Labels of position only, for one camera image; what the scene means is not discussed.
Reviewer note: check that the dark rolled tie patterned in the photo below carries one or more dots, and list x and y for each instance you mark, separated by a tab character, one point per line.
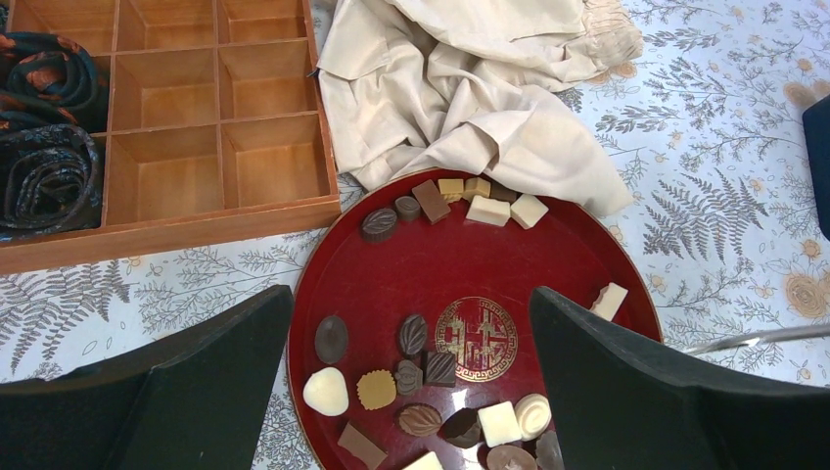
51	182

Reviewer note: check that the navy chocolate box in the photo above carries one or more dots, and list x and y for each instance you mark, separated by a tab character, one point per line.
816	130

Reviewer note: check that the beige crumpled cloth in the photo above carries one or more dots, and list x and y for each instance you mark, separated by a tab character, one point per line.
474	86

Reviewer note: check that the white square chocolate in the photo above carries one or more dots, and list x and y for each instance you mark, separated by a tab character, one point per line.
527	211

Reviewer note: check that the dark oval leaf chocolate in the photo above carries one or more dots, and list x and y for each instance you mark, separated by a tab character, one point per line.
378	225

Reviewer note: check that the red round tray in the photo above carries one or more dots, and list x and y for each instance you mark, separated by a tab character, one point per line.
472	282

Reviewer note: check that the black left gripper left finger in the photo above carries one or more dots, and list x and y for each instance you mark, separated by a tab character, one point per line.
195	399

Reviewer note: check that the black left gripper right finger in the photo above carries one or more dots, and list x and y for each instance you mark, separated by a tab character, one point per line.
620	400

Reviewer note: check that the floral tablecloth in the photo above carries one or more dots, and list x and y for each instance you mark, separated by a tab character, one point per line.
705	129

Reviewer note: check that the wooden compartment tray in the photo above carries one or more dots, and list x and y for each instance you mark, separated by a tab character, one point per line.
216	130

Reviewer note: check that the brown bar chocolate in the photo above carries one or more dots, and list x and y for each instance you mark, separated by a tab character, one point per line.
434	207

